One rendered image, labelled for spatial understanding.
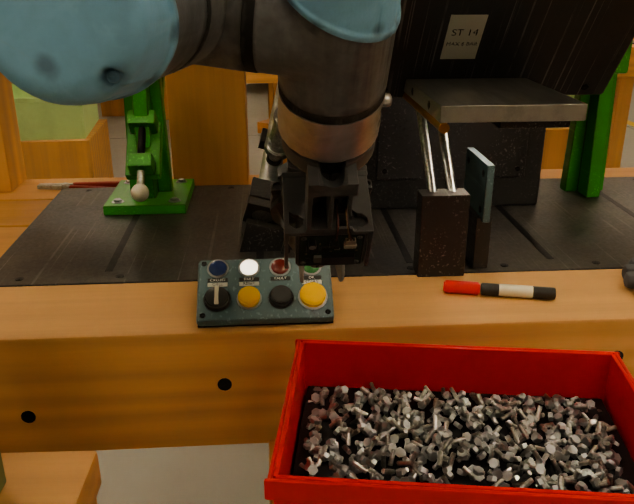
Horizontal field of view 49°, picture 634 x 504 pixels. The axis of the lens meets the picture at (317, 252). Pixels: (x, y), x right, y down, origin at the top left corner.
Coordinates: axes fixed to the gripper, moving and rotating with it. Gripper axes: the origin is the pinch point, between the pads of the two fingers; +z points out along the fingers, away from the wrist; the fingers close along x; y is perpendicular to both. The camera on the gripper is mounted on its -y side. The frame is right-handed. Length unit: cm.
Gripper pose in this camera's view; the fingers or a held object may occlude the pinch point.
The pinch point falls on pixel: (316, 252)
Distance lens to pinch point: 70.3
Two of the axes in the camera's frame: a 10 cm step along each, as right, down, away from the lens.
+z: -0.4, 5.5, 8.4
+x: 10.0, -0.3, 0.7
